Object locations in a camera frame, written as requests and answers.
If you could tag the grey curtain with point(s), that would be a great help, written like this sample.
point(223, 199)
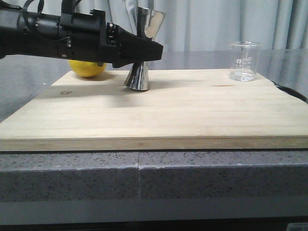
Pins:
point(212, 25)

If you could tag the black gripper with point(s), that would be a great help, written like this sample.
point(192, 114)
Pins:
point(92, 39)

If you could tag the wooden cutting board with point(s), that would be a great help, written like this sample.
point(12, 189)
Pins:
point(183, 109)

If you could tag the glass measuring beaker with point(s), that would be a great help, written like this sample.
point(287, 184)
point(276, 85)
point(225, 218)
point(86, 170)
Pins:
point(244, 60)

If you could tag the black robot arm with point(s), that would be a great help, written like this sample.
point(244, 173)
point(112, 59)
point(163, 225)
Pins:
point(31, 33)

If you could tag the yellow lemon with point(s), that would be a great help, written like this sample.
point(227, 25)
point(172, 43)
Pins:
point(86, 69)

